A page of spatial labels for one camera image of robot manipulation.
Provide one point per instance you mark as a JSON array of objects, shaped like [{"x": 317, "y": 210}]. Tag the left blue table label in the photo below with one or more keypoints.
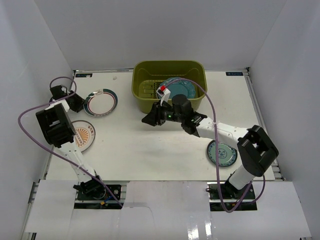
[{"x": 83, "y": 75}]

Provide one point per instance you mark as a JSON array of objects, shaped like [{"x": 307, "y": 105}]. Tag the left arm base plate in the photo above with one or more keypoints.
[{"x": 101, "y": 199}]

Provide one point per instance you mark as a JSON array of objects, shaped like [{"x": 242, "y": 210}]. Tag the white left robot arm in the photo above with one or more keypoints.
[{"x": 59, "y": 131}]

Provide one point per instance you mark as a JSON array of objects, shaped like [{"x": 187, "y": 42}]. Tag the olive green plastic bin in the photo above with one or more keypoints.
[{"x": 149, "y": 75}]

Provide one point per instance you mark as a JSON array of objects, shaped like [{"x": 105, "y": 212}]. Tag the right blue table label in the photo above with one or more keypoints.
[{"x": 234, "y": 73}]

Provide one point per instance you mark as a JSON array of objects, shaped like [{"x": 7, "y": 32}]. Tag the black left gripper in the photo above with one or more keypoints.
[{"x": 75, "y": 102}]

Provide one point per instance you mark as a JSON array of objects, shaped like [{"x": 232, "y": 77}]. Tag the teal scalloped plate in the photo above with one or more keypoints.
[{"x": 178, "y": 86}]

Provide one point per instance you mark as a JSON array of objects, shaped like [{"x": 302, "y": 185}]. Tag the small blue white plate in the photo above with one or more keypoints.
[{"x": 227, "y": 155}]

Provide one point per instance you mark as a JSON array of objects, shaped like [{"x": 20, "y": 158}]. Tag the white plate teal rim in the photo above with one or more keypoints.
[{"x": 100, "y": 103}]

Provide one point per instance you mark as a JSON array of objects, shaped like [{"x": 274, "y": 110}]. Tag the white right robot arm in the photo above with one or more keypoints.
[{"x": 255, "y": 148}]

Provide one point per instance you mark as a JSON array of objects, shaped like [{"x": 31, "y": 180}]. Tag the orange sunburst plate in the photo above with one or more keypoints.
[{"x": 85, "y": 134}]

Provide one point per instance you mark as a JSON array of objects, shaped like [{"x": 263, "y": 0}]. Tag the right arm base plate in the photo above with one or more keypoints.
[{"x": 230, "y": 201}]

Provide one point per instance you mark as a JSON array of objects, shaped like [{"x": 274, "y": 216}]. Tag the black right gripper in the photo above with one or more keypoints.
[{"x": 155, "y": 115}]

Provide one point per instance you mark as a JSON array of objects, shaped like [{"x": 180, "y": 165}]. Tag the blue table label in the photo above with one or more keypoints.
[
  {"x": 234, "y": 73},
  {"x": 83, "y": 75}
]

